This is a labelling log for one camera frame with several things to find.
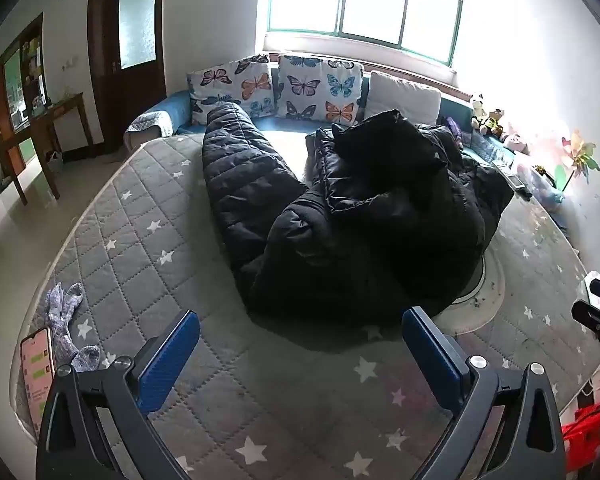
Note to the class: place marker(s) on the blue sofa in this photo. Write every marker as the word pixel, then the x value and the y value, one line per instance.
pixel 285 127

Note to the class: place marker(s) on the wooden side table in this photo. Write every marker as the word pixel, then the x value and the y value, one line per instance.
pixel 60 110

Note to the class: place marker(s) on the colourful pinwheel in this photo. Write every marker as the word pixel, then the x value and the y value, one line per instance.
pixel 580 155

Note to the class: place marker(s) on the plain white pillow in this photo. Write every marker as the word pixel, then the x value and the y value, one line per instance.
pixel 402 95

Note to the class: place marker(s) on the pink plush toy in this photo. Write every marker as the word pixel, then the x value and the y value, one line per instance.
pixel 516 142

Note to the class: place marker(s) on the round white mat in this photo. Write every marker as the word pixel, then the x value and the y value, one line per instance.
pixel 487 290

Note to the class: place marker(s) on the green framed window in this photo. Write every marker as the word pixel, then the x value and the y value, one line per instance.
pixel 360 0

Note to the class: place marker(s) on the black and white plush toy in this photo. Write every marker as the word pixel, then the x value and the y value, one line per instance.
pixel 477 107

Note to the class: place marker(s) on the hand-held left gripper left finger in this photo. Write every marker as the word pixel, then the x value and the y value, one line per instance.
pixel 167 365

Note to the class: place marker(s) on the green and brown plush toy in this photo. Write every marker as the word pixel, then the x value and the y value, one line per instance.
pixel 494 121

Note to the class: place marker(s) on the purple cloth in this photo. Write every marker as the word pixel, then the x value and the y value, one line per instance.
pixel 452 130

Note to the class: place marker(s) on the red plastic basket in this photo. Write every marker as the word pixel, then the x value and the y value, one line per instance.
pixel 582 440

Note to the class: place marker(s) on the smartphone with pink case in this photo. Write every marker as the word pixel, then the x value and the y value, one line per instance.
pixel 36 380

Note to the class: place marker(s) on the lavender knit sock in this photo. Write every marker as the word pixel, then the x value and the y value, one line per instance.
pixel 82 355
pixel 65 305

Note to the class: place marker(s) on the grey remote control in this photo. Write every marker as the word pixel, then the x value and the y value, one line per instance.
pixel 509 175

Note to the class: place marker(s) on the dark wooden door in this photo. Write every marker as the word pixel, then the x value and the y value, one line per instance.
pixel 105 70

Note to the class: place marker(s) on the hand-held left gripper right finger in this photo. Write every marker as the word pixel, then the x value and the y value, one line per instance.
pixel 432 360

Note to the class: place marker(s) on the grey star quilted mattress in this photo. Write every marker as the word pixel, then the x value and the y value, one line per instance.
pixel 145 260

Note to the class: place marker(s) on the black puffer jacket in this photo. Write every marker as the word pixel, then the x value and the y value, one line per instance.
pixel 355 240

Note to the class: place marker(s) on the butterfly print pillow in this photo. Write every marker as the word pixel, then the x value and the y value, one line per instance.
pixel 245 87
pixel 320 90

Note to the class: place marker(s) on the wooden display cabinet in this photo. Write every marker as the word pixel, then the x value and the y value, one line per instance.
pixel 15 90

